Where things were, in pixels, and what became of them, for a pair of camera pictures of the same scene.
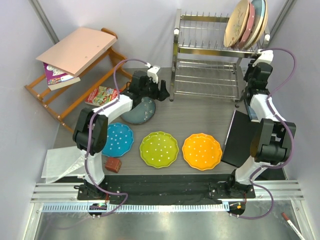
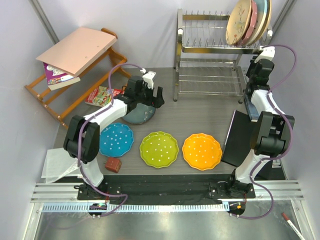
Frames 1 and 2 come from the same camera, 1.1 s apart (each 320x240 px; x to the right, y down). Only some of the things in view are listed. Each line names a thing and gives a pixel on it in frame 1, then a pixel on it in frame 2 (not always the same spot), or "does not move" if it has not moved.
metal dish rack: x=202 y=64 does not move
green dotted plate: x=159 y=149 does not move
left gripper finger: x=155 y=93 -> x=150 y=100
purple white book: x=56 y=79 does not move
